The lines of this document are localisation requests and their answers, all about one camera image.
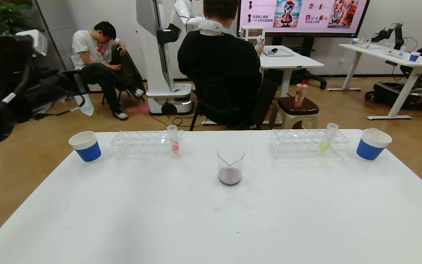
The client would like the white office desk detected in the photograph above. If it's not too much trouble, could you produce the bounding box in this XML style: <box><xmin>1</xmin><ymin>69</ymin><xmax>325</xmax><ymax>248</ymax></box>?
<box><xmin>326</xmin><ymin>44</ymin><xmax>422</xmax><ymax>121</ymax></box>
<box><xmin>259</xmin><ymin>45</ymin><xmax>324</xmax><ymax>125</ymax></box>

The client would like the blue white paper cup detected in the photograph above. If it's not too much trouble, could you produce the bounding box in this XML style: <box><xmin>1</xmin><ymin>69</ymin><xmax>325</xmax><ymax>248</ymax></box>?
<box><xmin>356</xmin><ymin>128</ymin><xmax>393</xmax><ymax>161</ymax></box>
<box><xmin>69</xmin><ymin>131</ymin><xmax>102</xmax><ymax>162</ymax></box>

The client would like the clear glass beaker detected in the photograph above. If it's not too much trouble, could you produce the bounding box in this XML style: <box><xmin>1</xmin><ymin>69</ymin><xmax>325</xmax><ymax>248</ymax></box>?
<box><xmin>217</xmin><ymin>144</ymin><xmax>245</xmax><ymax>187</ymax></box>

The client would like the clear plastic test tube rack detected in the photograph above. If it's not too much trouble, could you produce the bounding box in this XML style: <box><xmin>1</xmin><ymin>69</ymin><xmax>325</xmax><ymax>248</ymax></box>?
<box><xmin>110</xmin><ymin>130</ymin><xmax>186</xmax><ymax>161</ymax></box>
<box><xmin>270</xmin><ymin>129</ymin><xmax>350</xmax><ymax>159</ymax></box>

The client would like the green leafy plant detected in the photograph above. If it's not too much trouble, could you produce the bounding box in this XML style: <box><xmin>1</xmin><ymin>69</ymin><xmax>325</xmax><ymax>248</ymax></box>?
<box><xmin>0</xmin><ymin>0</ymin><xmax>34</xmax><ymax>37</ymax></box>

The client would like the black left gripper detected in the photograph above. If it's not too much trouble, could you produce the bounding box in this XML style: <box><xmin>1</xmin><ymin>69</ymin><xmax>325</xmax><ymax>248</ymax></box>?
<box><xmin>40</xmin><ymin>69</ymin><xmax>95</xmax><ymax>117</ymax></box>

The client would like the grey metal cabinet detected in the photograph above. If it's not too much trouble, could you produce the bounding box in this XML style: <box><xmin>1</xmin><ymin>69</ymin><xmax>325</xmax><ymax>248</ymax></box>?
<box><xmin>35</xmin><ymin>0</ymin><xmax>87</xmax><ymax>96</ymax></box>

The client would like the blue pigment test tube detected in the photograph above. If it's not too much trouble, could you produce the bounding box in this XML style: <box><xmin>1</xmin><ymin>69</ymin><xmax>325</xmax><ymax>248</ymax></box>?
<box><xmin>74</xmin><ymin>93</ymin><xmax>95</xmax><ymax>117</ymax></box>

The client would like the yellow pigment test tube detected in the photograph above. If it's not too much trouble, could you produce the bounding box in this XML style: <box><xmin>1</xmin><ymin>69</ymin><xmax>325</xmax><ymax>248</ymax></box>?
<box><xmin>318</xmin><ymin>123</ymin><xmax>339</xmax><ymax>153</ymax></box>

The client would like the seated man white t-shirt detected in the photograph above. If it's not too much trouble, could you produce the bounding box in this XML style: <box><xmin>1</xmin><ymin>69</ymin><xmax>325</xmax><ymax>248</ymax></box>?
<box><xmin>72</xmin><ymin>21</ymin><xmax>145</xmax><ymax>121</ymax></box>

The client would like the black jacket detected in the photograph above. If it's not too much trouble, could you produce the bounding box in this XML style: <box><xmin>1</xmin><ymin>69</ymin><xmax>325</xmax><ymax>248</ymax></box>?
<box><xmin>110</xmin><ymin>46</ymin><xmax>145</xmax><ymax>92</ymax></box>

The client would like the large black-framed display screen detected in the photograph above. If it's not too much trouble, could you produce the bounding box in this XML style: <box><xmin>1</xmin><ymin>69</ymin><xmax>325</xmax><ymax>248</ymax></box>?
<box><xmin>237</xmin><ymin>0</ymin><xmax>370</xmax><ymax>38</ymax></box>

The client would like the beige stool brown seat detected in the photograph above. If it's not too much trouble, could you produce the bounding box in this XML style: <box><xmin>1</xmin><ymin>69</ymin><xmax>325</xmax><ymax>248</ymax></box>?
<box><xmin>270</xmin><ymin>97</ymin><xmax>320</xmax><ymax>129</ymax></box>

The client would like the white drawer box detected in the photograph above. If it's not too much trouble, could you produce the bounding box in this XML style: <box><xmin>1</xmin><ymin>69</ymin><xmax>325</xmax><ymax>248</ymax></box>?
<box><xmin>241</xmin><ymin>26</ymin><xmax>266</xmax><ymax>43</ymax></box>

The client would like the black office chair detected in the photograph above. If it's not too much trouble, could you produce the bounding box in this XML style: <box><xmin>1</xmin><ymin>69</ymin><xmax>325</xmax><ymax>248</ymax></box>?
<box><xmin>189</xmin><ymin>77</ymin><xmax>279</xmax><ymax>131</ymax></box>

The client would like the drink cup red straw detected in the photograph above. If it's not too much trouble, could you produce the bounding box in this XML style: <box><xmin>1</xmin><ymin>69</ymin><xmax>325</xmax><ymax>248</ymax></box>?
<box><xmin>294</xmin><ymin>80</ymin><xmax>309</xmax><ymax>108</ymax></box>

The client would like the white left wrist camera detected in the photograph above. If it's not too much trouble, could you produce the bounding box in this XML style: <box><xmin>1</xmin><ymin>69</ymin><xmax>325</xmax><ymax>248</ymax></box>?
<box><xmin>15</xmin><ymin>29</ymin><xmax>48</xmax><ymax>57</ymax></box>

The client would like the seated person black sweater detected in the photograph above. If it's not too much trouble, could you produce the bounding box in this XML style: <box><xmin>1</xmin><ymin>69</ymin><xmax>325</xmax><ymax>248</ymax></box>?
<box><xmin>177</xmin><ymin>0</ymin><xmax>266</xmax><ymax>127</ymax></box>

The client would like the white humanoid robot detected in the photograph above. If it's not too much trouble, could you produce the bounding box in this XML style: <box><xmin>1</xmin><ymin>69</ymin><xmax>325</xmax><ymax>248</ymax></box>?
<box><xmin>136</xmin><ymin>0</ymin><xmax>230</xmax><ymax>116</ymax></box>

